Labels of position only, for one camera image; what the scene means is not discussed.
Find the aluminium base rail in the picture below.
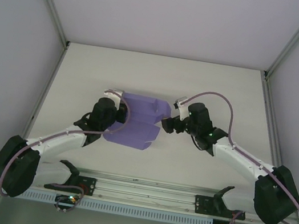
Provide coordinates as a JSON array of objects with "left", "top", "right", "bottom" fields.
[{"left": 0, "top": 153, "right": 299, "bottom": 224}]

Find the purple paper box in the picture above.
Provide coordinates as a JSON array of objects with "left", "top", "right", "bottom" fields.
[{"left": 101, "top": 89, "right": 174, "bottom": 156}]

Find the light blue slotted cable duct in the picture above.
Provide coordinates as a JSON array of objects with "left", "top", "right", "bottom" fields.
[{"left": 0, "top": 182, "right": 215, "bottom": 224}]

